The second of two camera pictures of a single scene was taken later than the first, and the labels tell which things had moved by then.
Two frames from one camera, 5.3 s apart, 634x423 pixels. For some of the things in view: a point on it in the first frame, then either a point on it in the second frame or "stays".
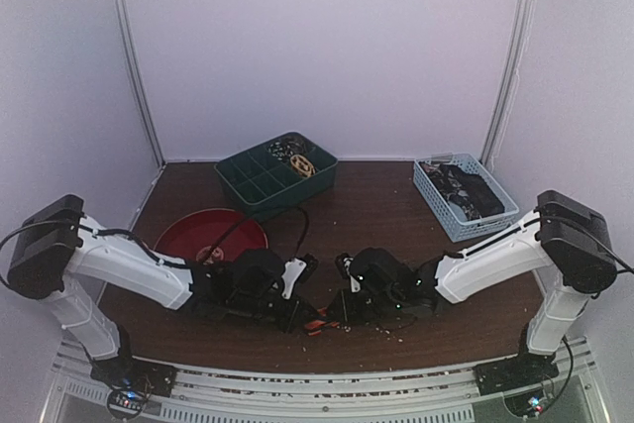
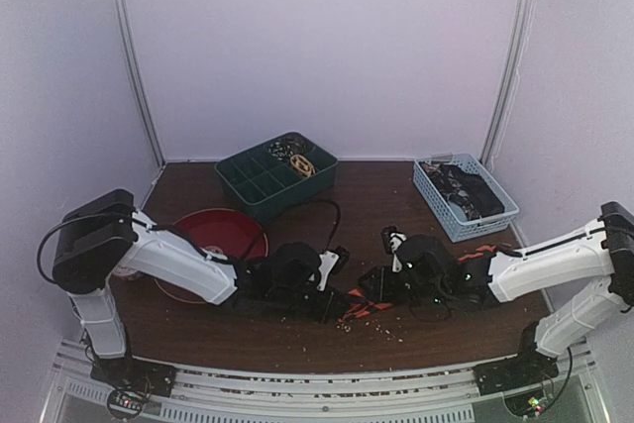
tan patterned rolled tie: x=302 y=165 stays
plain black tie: x=485 y=201 stays
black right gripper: x=340 y=308 to x=384 y=282
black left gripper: x=291 y=321 to x=326 y=311
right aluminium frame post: x=519 y=48 stays
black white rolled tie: x=285 y=148 stays
